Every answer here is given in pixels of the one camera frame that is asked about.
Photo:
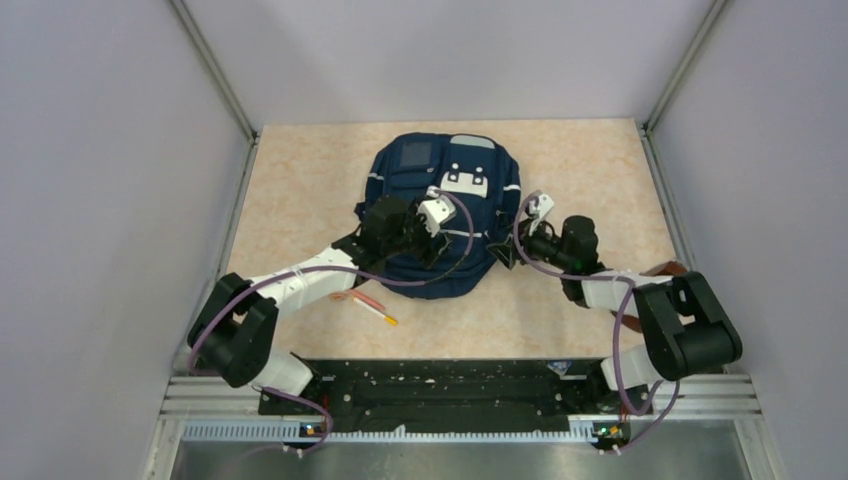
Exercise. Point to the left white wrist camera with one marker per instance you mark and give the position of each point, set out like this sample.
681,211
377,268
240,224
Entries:
436,209

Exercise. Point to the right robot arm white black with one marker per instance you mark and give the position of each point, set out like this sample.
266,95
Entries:
685,328

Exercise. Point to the navy blue backpack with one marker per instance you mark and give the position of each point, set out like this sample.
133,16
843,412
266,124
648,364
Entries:
469,185

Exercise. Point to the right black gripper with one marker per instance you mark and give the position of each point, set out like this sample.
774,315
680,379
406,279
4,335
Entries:
506,251

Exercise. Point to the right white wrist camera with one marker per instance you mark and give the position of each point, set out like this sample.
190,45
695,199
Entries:
539,207

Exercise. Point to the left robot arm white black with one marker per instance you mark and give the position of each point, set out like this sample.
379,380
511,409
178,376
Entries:
233,335

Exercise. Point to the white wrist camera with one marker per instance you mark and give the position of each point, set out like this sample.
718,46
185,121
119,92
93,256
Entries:
436,209
539,207

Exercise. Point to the aluminium frame rail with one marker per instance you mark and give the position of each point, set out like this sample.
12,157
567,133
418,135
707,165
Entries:
707,427

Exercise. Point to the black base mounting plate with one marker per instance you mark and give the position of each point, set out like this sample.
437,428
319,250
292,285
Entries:
446,396

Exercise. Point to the brown leather case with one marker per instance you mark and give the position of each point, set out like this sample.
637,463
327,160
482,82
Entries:
670,268

